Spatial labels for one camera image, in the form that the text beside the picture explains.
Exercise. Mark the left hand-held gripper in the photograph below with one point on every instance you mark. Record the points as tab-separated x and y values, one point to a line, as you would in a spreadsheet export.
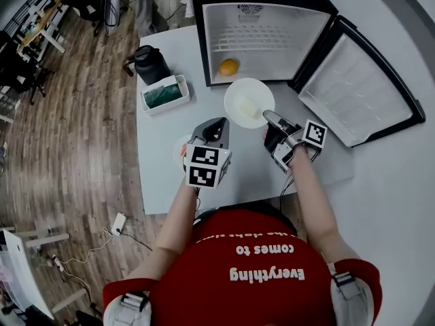
204	168

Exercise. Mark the black office chair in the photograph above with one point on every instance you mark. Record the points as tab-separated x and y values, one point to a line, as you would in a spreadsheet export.
23	73
91	2

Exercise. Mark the green cloth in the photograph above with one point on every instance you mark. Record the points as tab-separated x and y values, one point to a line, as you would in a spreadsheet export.
163	94

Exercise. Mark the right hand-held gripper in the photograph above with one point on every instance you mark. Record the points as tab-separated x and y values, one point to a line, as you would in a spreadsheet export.
314	133

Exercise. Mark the pale yellow food block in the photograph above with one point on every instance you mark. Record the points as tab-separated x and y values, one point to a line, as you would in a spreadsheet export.
247	107

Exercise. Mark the white rectangular tray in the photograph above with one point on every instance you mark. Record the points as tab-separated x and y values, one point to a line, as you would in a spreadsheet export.
170	104

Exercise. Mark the black insulated jug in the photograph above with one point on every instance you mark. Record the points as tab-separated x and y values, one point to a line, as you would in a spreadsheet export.
151	66

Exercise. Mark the small white power strip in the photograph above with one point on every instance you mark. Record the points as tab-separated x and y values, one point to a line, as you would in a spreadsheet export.
57	263

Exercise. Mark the red printed shirt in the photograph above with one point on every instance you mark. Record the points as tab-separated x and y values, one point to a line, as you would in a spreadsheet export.
244	284

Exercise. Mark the white desk with drawers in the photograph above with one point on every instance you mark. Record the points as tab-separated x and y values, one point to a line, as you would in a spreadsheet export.
20	270

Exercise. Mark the person's right forearm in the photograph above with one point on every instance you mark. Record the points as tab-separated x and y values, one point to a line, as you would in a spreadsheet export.
311	199

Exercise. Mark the black fridge door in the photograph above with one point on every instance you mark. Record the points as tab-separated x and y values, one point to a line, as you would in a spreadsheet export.
360	87

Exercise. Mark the person's left forearm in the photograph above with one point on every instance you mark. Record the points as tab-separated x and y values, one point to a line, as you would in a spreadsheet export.
176	216

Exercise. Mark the black mini fridge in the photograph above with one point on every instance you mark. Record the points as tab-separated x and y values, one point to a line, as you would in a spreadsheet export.
265	42

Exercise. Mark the round orange food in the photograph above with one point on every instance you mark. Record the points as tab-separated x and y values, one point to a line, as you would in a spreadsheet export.
228	67

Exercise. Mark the white wooden-top desk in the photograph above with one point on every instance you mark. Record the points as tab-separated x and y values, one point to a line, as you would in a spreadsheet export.
40	32

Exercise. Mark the small white plate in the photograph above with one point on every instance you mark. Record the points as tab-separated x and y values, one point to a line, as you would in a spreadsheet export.
178	148

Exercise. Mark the large white bowl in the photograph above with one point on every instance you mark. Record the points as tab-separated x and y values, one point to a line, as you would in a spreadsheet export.
238	90

